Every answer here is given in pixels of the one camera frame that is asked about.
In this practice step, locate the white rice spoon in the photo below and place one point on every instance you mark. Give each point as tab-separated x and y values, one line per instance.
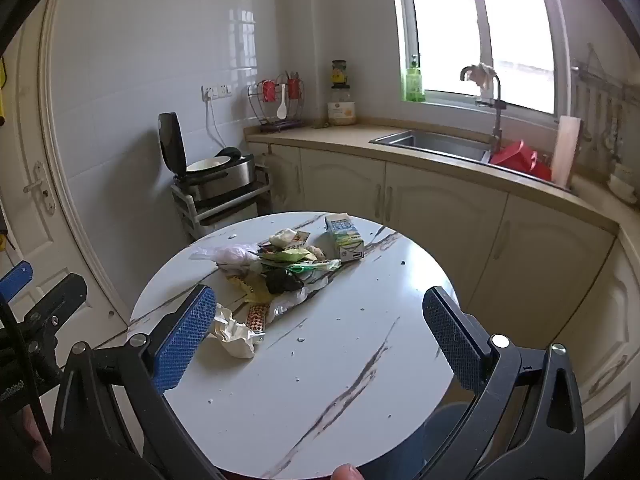
282	107

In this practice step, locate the red checkered wrapper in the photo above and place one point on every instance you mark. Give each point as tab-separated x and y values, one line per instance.
256	318

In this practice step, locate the white storage cart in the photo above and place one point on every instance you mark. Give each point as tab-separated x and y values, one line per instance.
200	216

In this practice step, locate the window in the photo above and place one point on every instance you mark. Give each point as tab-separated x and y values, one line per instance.
450	30

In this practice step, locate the clear plastic bag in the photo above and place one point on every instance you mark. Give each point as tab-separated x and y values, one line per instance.
296	305

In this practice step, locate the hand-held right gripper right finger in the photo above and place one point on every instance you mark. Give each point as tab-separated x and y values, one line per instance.
452	340

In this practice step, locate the white door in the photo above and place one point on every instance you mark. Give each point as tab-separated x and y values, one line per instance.
30	135

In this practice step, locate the person's right hand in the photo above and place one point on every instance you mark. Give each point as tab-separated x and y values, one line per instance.
348	473

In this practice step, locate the green dish soap bottle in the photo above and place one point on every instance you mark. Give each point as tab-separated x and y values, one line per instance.
413	82

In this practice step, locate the white paper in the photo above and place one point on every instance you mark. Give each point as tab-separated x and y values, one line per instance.
235	335

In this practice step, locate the yellow wrapper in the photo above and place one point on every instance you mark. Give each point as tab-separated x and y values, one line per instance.
255	290

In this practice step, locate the pale cloth on faucet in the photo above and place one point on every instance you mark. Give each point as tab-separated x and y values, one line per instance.
482	77

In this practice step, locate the steel sink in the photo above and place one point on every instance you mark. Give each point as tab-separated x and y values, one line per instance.
425	142

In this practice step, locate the wall utensil rail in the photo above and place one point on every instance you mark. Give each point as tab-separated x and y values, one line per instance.
600	95

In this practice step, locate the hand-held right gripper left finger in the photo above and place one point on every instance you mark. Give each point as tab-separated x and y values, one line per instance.
185	340

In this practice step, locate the stack of white bowls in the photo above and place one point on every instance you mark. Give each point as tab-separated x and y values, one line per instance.
625	182

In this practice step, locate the green white milk carton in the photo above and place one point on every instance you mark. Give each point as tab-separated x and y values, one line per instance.
345	237

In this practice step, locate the clear plastic jar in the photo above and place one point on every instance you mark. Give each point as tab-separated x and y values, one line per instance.
342	109

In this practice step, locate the white wall socket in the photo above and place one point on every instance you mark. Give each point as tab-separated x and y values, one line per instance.
216	91

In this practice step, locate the pale cutting board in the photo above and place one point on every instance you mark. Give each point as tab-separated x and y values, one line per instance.
566	152

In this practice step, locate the metal faucet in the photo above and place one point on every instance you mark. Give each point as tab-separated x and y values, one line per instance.
497	110

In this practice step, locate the red plastic basin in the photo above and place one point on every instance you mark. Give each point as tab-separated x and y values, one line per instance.
520	160

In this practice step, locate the person's left hand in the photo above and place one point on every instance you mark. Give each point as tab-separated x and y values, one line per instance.
39	437

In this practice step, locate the pale food scrap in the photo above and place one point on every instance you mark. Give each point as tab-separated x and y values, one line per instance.
282	236

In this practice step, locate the black bag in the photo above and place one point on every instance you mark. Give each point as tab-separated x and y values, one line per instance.
282	281

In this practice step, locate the red utensil cup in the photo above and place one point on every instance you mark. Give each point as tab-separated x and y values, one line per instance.
269	90
294	88

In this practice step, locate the black round lid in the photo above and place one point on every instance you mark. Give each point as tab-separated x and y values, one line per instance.
227	151

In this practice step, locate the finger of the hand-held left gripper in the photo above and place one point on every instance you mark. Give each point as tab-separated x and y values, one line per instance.
17	276
55	310

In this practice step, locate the black silver rice cooker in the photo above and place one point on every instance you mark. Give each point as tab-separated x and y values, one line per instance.
222	180

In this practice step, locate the beige countertop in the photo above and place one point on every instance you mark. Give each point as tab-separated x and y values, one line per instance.
350	141

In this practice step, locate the pink plastic bag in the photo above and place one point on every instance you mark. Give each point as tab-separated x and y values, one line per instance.
232	255

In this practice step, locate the green wrapper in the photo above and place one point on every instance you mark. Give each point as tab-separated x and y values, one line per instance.
320	265

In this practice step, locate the cream kitchen cabinet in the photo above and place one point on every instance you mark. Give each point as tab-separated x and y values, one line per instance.
450	210

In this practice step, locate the dark bottle with yellow label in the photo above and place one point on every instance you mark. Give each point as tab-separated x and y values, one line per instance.
339	74

